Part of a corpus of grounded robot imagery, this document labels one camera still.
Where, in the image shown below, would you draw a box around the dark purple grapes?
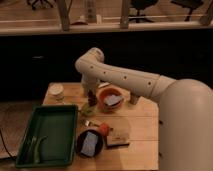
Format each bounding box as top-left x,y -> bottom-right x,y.
88,98 -> 97,107

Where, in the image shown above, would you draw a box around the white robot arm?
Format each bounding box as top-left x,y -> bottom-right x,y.
75,47 -> 213,171

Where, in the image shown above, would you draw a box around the grey cloth in bowl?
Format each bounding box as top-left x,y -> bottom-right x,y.
104,95 -> 123,106

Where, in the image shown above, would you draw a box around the orange bowl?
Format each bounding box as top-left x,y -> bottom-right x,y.
98,88 -> 124,112

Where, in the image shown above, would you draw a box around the white round container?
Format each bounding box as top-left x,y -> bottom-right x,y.
49,83 -> 64,100

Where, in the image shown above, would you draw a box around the black bowl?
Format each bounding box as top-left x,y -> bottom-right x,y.
76,129 -> 103,158

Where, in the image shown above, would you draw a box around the wooden block brush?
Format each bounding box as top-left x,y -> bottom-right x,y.
106,132 -> 130,148

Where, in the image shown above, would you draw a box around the blue sponge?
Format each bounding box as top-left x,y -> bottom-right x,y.
81,132 -> 98,157

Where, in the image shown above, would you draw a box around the green plastic tray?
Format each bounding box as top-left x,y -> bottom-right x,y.
15,105 -> 78,168

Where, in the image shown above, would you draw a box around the black office chair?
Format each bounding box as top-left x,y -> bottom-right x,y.
26,0 -> 53,11
129,0 -> 158,23
171,0 -> 204,21

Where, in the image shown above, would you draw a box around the black office chair left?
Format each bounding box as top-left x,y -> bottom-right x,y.
26,0 -> 53,11

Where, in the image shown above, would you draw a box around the black office chair right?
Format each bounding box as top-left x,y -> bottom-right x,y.
171,0 -> 204,21

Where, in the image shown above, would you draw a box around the white-handled brush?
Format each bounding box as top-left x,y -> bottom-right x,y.
98,82 -> 110,89

